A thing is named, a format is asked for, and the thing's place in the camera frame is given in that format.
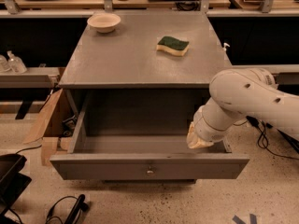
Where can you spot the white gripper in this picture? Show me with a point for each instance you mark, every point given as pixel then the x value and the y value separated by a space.
pixel 207 131

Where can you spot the grey top drawer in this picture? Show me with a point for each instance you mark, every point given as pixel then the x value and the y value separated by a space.
pixel 140 135

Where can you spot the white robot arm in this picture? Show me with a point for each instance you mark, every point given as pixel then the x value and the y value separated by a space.
pixel 236 94

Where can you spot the grey drawer cabinet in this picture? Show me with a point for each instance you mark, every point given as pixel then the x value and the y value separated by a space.
pixel 127 58

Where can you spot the open cardboard box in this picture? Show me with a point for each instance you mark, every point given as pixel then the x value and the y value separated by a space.
pixel 49 129

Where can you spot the blue tape marker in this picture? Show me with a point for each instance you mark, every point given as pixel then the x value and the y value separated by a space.
pixel 248 219

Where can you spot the green yellow sponge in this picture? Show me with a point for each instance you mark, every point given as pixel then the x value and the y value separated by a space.
pixel 173 46

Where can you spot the white pump dispenser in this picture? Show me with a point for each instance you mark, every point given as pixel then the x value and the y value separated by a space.
pixel 226 46

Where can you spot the cream ceramic bowl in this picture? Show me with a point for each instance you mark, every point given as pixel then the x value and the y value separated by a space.
pixel 104 23

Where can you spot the black stacked trays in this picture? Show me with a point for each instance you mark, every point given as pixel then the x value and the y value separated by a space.
pixel 12 182

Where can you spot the clear sanitizer bottle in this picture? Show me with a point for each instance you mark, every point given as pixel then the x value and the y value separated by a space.
pixel 16 64

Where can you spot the clear plastic bottle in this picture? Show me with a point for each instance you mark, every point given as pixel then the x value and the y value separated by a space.
pixel 4 66

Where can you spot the black handle tool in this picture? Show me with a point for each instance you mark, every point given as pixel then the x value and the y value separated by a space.
pixel 79 205

